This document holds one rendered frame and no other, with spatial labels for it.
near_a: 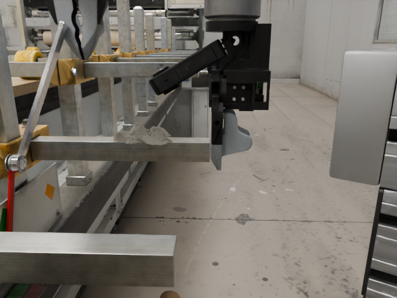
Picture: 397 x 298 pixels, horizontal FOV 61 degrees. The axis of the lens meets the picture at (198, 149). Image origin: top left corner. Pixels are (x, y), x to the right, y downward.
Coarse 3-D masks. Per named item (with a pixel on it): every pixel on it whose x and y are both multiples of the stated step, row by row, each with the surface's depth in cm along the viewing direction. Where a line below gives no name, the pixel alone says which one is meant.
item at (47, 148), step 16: (32, 144) 50; (48, 144) 50; (64, 144) 50; (80, 144) 50; (96, 144) 50; (112, 144) 50; (128, 144) 50; (144, 144) 50; (176, 144) 50; (192, 144) 50; (208, 144) 50; (80, 160) 51; (96, 160) 51; (112, 160) 51; (128, 160) 51; (144, 160) 51; (160, 160) 50; (176, 160) 50; (192, 160) 50; (208, 160) 50
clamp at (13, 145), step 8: (24, 128) 54; (40, 128) 54; (32, 136) 51; (0, 144) 45; (8, 144) 45; (16, 144) 47; (0, 152) 44; (8, 152) 46; (16, 152) 47; (0, 160) 44; (32, 160) 51; (40, 160) 54; (0, 168) 44; (0, 176) 45; (8, 176) 47; (16, 176) 47
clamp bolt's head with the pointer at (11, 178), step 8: (8, 160) 45; (24, 160) 46; (8, 168) 45; (24, 168) 46; (8, 184) 45; (8, 192) 45; (8, 200) 45; (8, 208) 45; (8, 216) 45; (8, 224) 45
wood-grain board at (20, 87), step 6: (12, 78) 101; (18, 78) 101; (12, 84) 86; (18, 84) 86; (24, 84) 88; (30, 84) 91; (36, 84) 94; (18, 90) 85; (24, 90) 88; (30, 90) 91; (36, 90) 94
